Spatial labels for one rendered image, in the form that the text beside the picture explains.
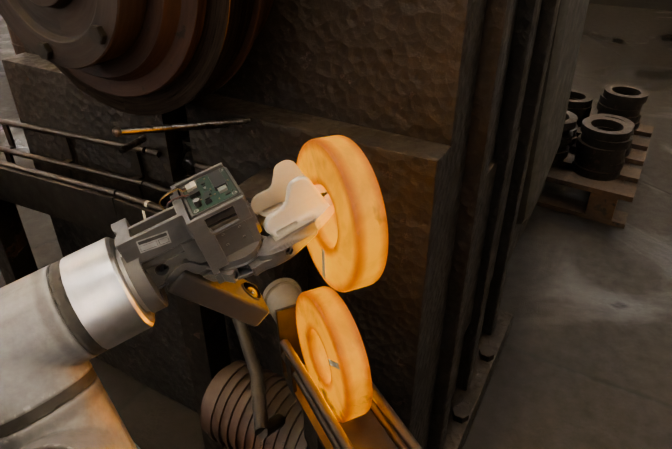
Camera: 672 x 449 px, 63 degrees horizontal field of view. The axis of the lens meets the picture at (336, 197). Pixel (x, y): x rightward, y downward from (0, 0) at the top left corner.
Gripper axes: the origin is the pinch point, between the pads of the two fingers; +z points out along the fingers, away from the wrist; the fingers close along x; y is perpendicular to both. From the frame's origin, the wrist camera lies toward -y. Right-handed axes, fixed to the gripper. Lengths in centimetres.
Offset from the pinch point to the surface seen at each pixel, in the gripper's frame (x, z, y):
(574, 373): 25, 57, -113
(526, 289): 59, 69, -116
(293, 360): 3.6, -10.8, -22.7
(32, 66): 81, -29, 2
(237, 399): 13.3, -20.4, -35.6
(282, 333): 8.0, -10.4, -22.2
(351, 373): -6.5, -6.1, -17.1
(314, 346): 3.3, -7.7, -22.0
